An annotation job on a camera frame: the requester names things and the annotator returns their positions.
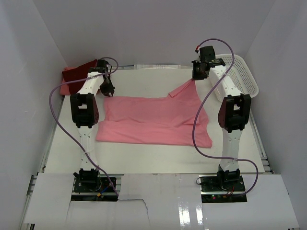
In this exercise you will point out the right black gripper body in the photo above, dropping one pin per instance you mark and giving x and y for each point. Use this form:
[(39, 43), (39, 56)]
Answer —
[(204, 75)]

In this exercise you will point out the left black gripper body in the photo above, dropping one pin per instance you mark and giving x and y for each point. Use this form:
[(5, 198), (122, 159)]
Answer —
[(107, 80)]

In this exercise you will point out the white perforated plastic basket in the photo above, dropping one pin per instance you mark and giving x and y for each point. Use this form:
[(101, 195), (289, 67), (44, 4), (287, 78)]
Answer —
[(239, 74)]

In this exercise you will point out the pink t shirt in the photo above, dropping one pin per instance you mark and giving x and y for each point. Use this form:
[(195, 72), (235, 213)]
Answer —
[(172, 120)]

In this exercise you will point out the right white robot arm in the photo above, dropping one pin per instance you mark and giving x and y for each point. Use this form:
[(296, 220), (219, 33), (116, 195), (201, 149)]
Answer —
[(232, 116)]

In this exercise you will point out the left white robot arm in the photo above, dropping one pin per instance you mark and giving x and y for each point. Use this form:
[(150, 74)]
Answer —
[(85, 82)]

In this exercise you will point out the folded dark red t shirt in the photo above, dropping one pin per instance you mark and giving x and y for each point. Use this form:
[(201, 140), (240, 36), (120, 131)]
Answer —
[(80, 72)]

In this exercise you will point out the folded salmon t shirt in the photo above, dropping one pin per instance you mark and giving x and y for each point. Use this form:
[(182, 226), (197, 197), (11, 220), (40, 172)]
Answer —
[(67, 88)]

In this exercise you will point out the white paper sheet front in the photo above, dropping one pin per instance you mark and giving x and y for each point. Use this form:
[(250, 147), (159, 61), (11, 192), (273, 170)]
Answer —
[(159, 202)]

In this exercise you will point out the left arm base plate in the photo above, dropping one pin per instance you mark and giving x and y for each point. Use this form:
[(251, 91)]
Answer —
[(91, 186)]

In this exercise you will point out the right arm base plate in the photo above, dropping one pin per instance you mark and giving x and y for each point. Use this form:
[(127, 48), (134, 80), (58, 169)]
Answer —
[(213, 193)]

